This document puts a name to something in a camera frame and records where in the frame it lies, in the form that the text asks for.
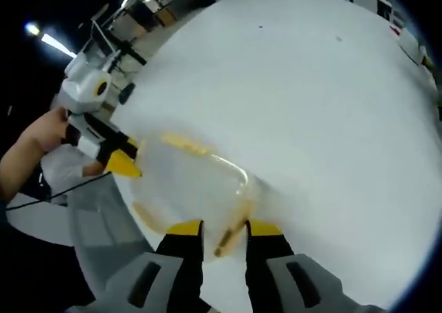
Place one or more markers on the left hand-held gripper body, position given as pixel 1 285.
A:
pixel 77 92

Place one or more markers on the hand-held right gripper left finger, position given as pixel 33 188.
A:
pixel 179 268

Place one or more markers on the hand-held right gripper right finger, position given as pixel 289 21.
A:
pixel 266 268

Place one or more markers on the clear container with yellow buckle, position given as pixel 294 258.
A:
pixel 188 143

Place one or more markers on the person's left hand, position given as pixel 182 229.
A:
pixel 50 130

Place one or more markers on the black rounded object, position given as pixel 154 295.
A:
pixel 126 92

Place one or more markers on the ceiling light strip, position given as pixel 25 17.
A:
pixel 57 43

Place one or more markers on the large display on stand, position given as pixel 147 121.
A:
pixel 100 33

